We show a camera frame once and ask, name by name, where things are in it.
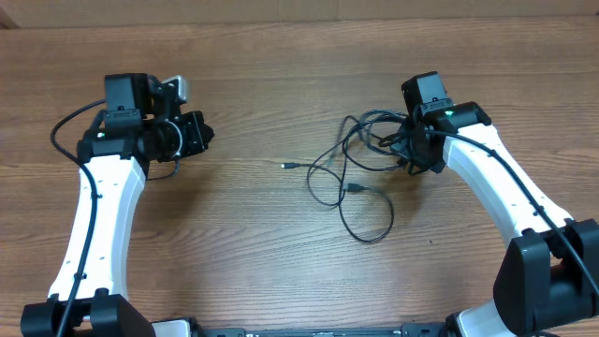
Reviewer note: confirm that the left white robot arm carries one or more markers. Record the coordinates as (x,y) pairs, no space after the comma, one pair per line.
(139,122)

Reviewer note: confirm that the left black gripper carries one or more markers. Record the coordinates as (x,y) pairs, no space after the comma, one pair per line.
(198,139)

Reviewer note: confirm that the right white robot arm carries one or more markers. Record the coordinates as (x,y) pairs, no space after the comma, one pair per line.
(549,274)

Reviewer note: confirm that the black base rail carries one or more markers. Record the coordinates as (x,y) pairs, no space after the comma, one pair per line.
(405,330)

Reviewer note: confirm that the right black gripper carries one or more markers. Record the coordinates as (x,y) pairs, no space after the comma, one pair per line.
(400,147)

